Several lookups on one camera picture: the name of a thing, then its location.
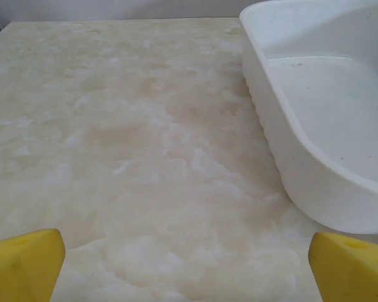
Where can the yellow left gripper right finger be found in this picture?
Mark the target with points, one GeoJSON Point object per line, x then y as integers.
{"type": "Point", "coordinates": [349, 273]}

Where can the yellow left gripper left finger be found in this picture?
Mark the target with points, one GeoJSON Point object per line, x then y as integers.
{"type": "Point", "coordinates": [22, 270]}

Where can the white plastic tray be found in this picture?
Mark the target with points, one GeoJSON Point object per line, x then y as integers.
{"type": "Point", "coordinates": [327, 104]}

